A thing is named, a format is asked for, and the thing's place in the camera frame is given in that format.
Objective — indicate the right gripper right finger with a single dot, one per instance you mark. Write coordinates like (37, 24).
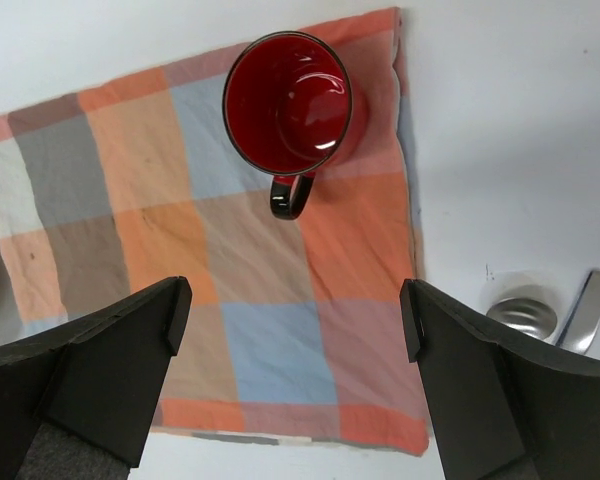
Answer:
(503, 405)

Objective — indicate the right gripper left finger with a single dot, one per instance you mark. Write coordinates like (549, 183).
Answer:
(95, 380)

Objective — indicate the silver knife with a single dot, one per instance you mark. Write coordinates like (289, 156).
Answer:
(582, 323)

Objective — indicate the checkered orange grey cloth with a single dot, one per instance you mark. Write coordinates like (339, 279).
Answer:
(295, 326)

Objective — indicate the red mug black handle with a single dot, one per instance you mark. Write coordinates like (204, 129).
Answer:
(290, 107)

